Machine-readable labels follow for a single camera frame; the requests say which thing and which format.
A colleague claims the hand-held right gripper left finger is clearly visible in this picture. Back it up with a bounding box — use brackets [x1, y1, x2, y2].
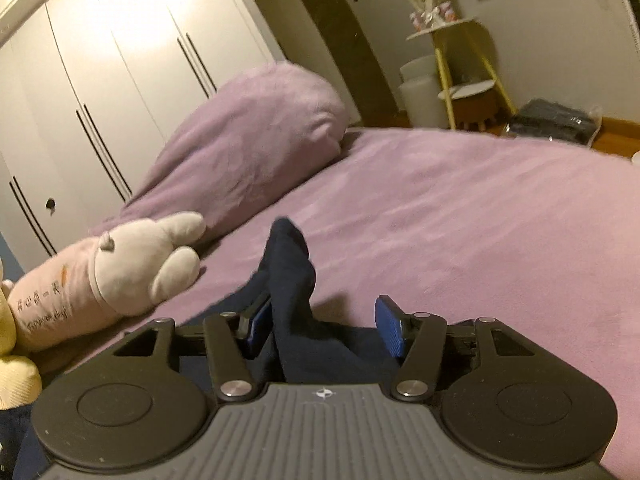
[114, 294, 274, 404]

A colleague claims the white cylinder bin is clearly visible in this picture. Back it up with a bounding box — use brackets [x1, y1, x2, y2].
[397, 54, 455, 129]

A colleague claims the cream plush toy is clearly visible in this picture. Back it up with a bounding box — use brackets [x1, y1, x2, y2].
[0, 267, 44, 411]

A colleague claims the black plastic package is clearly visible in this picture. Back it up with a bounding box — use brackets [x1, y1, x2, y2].
[504, 99, 602, 147]

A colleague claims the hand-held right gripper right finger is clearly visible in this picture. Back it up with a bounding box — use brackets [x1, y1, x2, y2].
[375, 295, 527, 404]

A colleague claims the purple pillow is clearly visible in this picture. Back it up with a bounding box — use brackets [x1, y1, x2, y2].
[102, 60, 349, 247]

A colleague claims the navy zip jacket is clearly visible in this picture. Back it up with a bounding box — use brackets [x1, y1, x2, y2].
[0, 217, 405, 480]

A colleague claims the small wooden stool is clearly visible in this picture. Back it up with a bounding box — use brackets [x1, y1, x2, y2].
[457, 91, 499, 134]

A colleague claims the white wardrobe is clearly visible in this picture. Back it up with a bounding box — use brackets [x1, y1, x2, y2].
[0, 0, 287, 262]

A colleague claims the purple bed blanket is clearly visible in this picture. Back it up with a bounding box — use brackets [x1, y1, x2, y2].
[37, 127, 640, 480]

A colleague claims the yellow side table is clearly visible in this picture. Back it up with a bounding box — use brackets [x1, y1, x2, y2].
[405, 16, 517, 132]

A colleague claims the white rabbit plush pink body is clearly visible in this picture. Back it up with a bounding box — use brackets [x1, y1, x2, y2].
[7, 211, 207, 353]

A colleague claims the dark wooden panel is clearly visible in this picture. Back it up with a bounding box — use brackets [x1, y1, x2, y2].
[287, 0, 392, 126]

